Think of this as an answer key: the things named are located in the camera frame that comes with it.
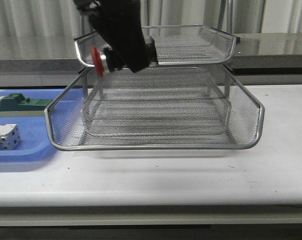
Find silver mesh bottom tray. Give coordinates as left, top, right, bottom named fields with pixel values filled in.
left=82, top=99, right=231, bottom=141

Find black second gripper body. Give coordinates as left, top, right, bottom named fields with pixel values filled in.
left=74, top=0, right=148, bottom=70

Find white electrical block component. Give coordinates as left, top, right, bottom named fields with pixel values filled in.
left=0, top=124, right=21, bottom=150

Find silver mesh top tray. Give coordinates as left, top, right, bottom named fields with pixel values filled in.
left=74, top=25, right=238, bottom=67

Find grey metal rack frame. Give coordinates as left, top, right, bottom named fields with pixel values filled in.
left=74, top=29, right=241, bottom=101

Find silver mesh tray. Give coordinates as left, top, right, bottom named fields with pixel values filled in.
left=82, top=99, right=231, bottom=141
left=74, top=25, right=238, bottom=67
left=44, top=64, right=265, bottom=151

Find green terminal block component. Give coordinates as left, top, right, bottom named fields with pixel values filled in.
left=0, top=93, right=52, bottom=117

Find blue plastic tray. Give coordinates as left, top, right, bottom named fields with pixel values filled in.
left=0, top=88, right=62, bottom=163

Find red emergency stop button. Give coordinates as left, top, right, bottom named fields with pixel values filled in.
left=90, top=36, right=158, bottom=77

